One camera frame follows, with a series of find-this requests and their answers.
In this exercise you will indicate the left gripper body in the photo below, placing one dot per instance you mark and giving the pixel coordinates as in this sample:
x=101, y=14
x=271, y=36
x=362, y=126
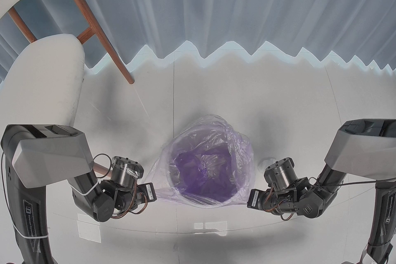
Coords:
x=136, y=196

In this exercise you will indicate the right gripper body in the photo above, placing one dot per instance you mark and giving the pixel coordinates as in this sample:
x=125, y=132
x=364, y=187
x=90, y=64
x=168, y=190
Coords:
x=254, y=199

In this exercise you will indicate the purple plastic bag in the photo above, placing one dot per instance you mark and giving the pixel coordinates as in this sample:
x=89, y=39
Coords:
x=204, y=163

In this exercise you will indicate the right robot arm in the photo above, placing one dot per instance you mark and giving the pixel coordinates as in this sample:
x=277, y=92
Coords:
x=355, y=148

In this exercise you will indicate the white trash bin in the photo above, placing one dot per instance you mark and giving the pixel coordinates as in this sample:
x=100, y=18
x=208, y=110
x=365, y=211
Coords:
x=171, y=173

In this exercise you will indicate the crumpled white paper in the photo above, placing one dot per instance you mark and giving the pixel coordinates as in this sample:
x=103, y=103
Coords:
x=266, y=162

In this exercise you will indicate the white wooden chair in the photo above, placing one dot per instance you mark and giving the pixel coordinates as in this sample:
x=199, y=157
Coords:
x=43, y=71

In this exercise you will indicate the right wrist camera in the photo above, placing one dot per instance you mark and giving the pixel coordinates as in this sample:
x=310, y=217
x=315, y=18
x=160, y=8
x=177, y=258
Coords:
x=269, y=173

